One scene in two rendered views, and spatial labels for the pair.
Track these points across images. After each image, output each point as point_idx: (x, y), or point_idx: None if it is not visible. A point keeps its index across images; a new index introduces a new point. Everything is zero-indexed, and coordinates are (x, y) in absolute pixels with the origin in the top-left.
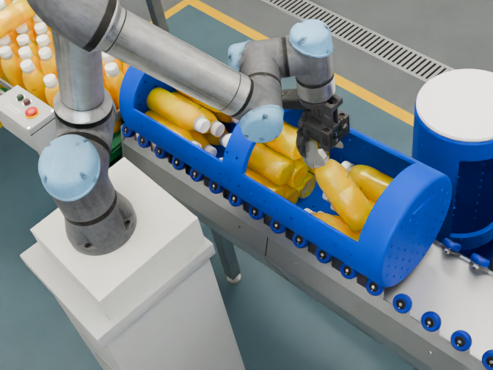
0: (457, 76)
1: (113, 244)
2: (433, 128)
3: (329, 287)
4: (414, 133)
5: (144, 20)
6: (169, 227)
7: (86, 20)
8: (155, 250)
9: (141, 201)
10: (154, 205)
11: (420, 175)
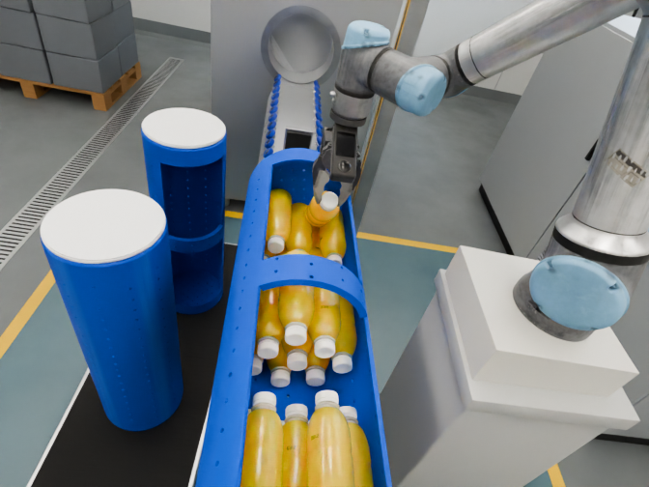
0: (61, 239)
1: None
2: (159, 234)
3: None
4: (142, 277)
5: None
6: (488, 258)
7: None
8: (510, 256)
9: (500, 293)
10: (491, 281)
11: (290, 152)
